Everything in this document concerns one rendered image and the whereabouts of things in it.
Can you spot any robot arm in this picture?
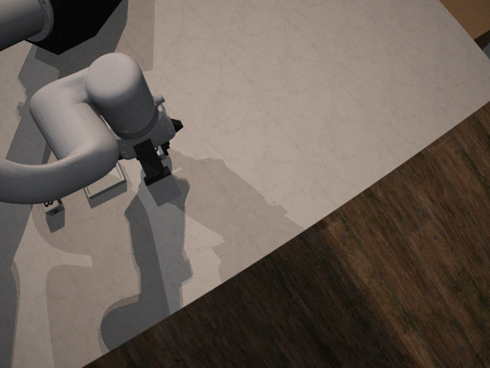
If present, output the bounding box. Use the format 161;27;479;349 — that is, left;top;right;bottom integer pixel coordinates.
0;0;182;207

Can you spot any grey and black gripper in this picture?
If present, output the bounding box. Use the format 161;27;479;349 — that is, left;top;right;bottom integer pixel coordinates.
106;103;183;161

